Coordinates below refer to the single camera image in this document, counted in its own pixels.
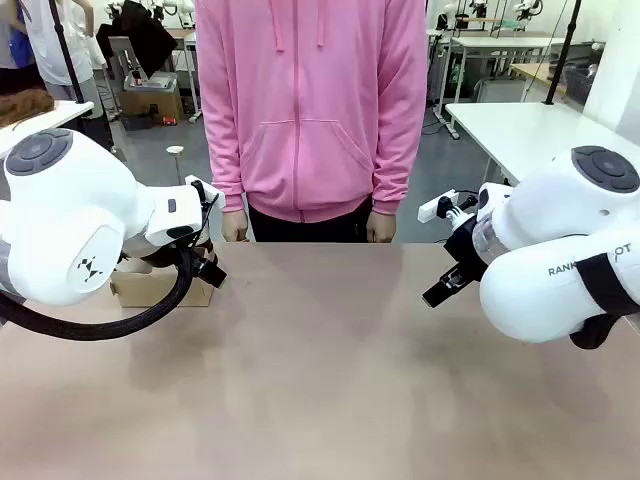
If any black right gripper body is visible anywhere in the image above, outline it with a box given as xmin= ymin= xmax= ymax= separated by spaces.
xmin=443 ymin=221 xmax=490 ymax=282

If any person in white coat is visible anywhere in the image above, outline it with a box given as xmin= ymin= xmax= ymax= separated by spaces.
xmin=22 ymin=0 xmax=109 ymax=101

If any long white background desk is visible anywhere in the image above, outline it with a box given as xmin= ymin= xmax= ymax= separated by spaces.
xmin=448 ymin=32 xmax=569 ymax=109

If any large white table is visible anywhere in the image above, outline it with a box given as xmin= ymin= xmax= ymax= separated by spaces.
xmin=443 ymin=102 xmax=640 ymax=187

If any person's right hand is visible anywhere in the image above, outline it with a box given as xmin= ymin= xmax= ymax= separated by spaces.
xmin=222 ymin=210 xmax=250 ymax=244

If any person's left hand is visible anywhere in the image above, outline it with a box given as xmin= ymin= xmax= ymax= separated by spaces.
xmin=366 ymin=208 xmax=398 ymax=245

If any black stand pole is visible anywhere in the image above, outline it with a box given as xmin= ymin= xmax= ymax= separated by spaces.
xmin=543 ymin=0 xmax=582 ymax=106
xmin=49 ymin=0 xmax=87 ymax=105

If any black hanging cloth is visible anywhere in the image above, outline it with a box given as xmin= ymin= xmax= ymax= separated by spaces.
xmin=95 ymin=0 xmax=179 ymax=81

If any black left arm cable sleeve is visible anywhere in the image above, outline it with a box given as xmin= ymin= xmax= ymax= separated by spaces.
xmin=0 ymin=182 xmax=221 ymax=344

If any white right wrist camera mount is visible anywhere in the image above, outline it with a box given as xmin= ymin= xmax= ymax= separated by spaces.
xmin=417 ymin=188 xmax=479 ymax=226

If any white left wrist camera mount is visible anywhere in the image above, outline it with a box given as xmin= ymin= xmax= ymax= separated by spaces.
xmin=184 ymin=174 xmax=225 ymax=214

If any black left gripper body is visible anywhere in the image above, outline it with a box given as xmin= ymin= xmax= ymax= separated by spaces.
xmin=191 ymin=241 xmax=220 ymax=265

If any white side table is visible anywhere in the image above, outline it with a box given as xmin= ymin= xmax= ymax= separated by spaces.
xmin=0 ymin=99 xmax=96 ymax=156

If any white desk with metal legs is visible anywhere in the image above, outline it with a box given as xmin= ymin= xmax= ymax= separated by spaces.
xmin=164 ymin=27 xmax=202 ymax=124

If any brown furry object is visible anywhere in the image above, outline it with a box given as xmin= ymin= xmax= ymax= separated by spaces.
xmin=0 ymin=89 xmax=55 ymax=129

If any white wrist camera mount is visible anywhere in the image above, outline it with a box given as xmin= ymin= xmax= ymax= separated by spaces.
xmin=184 ymin=174 xmax=225 ymax=214
xmin=417 ymin=188 xmax=479 ymax=226

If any brown cardboard cup carrier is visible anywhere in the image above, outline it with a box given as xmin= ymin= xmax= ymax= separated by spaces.
xmin=109 ymin=244 xmax=217 ymax=308

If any white round top stand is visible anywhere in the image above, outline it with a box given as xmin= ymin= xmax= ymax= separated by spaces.
xmin=167 ymin=144 xmax=185 ymax=187

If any person in pink hoodie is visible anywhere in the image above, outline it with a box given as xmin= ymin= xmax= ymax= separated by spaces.
xmin=194 ymin=0 xmax=429 ymax=245

